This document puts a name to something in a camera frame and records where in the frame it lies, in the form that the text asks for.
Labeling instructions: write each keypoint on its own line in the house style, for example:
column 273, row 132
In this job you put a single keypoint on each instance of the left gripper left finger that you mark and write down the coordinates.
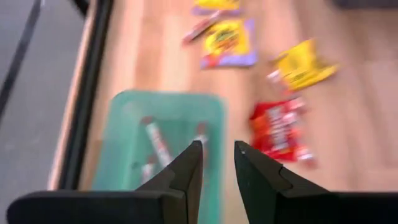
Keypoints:
column 174, row 199

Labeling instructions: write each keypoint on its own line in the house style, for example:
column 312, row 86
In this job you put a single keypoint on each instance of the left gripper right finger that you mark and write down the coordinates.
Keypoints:
column 280, row 202

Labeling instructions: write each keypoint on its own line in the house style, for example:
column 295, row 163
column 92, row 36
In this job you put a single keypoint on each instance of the red Skittles pack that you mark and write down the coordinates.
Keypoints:
column 276, row 130

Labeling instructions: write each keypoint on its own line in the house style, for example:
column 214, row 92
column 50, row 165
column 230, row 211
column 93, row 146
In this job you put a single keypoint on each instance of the yellow Sour Patch pack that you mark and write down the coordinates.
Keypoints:
column 217, row 3
column 300, row 65
column 228, row 43

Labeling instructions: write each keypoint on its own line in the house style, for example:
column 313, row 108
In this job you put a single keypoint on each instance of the teal plastic bin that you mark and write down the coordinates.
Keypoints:
column 130, row 124

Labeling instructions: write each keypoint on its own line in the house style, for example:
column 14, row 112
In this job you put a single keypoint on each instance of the black aluminium rig frame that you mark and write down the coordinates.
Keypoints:
column 84, row 109

